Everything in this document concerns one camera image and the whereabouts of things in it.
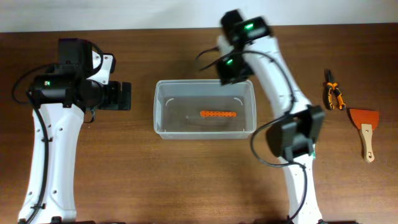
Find orange socket bit rail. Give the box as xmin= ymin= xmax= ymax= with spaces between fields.
xmin=200 ymin=110 xmax=237 ymax=118

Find clear plastic container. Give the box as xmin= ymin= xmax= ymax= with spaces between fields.
xmin=154 ymin=79 xmax=257 ymax=139

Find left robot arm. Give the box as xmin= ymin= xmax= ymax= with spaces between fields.
xmin=18 ymin=39 xmax=132 ymax=223

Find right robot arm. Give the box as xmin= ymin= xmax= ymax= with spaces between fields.
xmin=213 ymin=9 xmax=325 ymax=223

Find orange black long-nose pliers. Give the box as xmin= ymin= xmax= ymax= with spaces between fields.
xmin=324 ymin=69 xmax=346 ymax=110

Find clear box coloured bits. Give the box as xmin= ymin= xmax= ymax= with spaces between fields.
xmin=312 ymin=144 xmax=317 ymax=160

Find orange scraper wooden handle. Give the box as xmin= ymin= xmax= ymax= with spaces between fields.
xmin=349 ymin=108 xmax=379 ymax=163

